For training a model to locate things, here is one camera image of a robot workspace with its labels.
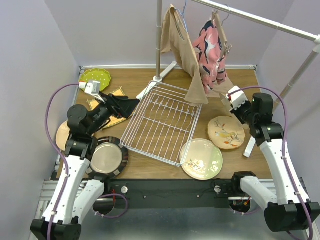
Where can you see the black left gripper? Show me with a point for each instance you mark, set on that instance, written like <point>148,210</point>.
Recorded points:
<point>122,106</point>

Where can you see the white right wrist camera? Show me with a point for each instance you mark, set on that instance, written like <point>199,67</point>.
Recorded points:
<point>236,97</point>

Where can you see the beige hanging shirt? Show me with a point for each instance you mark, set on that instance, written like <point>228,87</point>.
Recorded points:
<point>175,39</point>

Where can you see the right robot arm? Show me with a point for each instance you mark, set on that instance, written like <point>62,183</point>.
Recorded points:
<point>290,207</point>

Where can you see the cream green floral plate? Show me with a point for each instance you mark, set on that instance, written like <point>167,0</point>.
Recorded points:
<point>203,161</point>

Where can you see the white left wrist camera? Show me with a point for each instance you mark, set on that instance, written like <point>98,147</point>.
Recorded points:
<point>91,88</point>

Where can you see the pink patterned hanging garment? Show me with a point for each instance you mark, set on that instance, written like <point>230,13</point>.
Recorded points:
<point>208,48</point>

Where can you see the wooden clip hanger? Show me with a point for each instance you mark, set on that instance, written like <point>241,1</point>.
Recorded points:
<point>226,46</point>

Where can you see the green polka dot plate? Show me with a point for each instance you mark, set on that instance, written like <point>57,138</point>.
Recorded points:
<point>97,74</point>

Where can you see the blue wire hanger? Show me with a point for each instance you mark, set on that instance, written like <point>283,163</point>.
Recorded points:
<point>183,14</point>

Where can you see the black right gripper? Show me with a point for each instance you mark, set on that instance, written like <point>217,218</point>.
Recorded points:
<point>236,112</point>

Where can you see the bird pattern beige plate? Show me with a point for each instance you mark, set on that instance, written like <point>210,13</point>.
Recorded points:
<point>226,132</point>

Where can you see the black rimmed silver plate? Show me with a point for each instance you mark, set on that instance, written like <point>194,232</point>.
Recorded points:
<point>109,159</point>

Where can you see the white wire dish rack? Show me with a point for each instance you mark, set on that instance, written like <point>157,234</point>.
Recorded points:
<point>163,124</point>

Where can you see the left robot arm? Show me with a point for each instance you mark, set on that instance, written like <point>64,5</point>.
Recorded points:
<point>62,220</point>

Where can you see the yellow woven placemat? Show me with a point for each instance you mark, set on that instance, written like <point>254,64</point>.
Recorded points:
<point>93,103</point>

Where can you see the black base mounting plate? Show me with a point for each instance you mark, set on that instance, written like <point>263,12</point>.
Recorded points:
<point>172,194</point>

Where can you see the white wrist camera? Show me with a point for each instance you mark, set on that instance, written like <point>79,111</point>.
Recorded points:
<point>236,97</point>
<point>91,88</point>

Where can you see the beige plate orange leaves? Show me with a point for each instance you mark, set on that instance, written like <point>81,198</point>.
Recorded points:
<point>62,136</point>

